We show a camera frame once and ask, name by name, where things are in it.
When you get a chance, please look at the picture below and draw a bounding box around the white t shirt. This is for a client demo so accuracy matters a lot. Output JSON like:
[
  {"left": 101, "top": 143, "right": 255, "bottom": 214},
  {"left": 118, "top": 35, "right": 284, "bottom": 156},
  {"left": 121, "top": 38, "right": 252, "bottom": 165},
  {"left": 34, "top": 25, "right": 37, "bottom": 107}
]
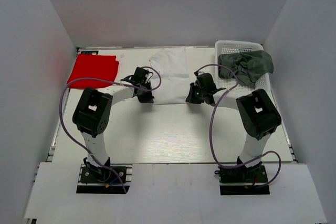
[{"left": 149, "top": 47, "right": 190, "bottom": 105}]

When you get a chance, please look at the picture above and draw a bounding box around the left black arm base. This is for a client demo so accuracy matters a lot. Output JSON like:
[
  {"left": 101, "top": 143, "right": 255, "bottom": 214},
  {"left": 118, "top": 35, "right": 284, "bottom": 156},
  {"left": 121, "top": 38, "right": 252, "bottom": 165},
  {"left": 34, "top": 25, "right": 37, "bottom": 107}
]
[{"left": 76, "top": 164, "right": 132, "bottom": 195}]

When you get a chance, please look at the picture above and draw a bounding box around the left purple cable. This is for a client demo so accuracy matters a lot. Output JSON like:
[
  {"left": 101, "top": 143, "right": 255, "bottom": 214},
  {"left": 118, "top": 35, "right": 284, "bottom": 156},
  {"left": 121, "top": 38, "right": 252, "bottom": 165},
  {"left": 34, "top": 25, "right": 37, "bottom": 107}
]
[{"left": 59, "top": 66, "right": 162, "bottom": 193}]

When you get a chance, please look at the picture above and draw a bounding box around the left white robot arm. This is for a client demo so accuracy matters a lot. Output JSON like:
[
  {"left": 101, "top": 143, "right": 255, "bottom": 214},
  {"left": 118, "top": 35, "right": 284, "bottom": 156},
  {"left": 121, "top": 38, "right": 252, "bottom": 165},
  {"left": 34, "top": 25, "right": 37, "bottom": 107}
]
[{"left": 72, "top": 67, "right": 154, "bottom": 182}]

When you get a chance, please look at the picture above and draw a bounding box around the white plastic basket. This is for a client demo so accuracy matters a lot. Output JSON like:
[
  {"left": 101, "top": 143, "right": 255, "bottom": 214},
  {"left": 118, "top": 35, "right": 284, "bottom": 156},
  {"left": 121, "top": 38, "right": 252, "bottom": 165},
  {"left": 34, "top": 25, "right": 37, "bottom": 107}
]
[{"left": 214, "top": 40, "right": 272, "bottom": 97}]

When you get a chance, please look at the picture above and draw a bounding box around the folded red t shirt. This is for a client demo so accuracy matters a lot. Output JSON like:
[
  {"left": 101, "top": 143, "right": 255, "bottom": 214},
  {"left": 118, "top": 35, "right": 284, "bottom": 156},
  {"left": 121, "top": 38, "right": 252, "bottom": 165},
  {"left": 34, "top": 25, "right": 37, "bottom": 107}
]
[{"left": 67, "top": 54, "right": 119, "bottom": 89}]

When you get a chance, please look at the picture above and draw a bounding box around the grey t shirt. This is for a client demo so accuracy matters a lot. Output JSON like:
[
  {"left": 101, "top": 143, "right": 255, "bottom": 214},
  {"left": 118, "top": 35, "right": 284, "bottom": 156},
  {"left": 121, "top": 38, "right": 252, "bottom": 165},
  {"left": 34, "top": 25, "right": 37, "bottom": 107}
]
[{"left": 217, "top": 50, "right": 274, "bottom": 89}]

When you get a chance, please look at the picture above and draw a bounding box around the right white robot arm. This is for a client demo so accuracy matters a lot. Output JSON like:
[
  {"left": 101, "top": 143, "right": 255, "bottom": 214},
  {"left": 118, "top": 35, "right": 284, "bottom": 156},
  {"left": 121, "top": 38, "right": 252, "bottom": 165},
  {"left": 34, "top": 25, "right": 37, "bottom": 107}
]
[{"left": 186, "top": 72, "right": 281, "bottom": 182}]

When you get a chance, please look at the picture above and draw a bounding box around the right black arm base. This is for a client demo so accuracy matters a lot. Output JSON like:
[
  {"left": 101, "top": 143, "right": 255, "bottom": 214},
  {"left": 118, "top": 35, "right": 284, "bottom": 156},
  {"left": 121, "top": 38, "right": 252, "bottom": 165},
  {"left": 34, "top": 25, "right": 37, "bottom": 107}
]
[{"left": 214, "top": 164, "right": 270, "bottom": 196}]

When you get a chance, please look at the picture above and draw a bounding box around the blue label sticker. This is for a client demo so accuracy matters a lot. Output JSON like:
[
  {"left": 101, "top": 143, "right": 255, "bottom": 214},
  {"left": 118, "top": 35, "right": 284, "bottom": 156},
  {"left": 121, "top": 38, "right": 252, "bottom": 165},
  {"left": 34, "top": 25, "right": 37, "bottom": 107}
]
[{"left": 80, "top": 50, "right": 99, "bottom": 55}]

